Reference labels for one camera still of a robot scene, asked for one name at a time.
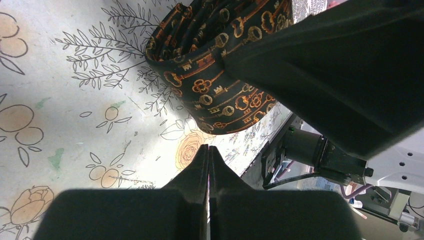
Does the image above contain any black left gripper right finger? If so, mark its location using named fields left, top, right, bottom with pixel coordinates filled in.
left=208, top=146, right=361, bottom=240

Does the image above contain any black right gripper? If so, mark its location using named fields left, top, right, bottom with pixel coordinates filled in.
left=224, top=0, right=424, bottom=186

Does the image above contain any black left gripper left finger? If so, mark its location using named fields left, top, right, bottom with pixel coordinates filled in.
left=34, top=144, right=209, bottom=240

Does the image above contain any black gold patterned tie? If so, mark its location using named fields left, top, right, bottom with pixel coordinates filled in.
left=145, top=0, right=293, bottom=135

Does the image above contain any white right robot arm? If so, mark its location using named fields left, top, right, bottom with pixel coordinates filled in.
left=223, top=0, right=424, bottom=194

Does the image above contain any floral patterned tablecloth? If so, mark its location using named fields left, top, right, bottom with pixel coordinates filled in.
left=0, top=0, right=290, bottom=240

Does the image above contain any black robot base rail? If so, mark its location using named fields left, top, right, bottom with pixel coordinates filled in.
left=241, top=113, right=300, bottom=190

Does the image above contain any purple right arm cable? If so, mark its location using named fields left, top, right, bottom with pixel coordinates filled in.
left=339, top=183, right=375, bottom=201

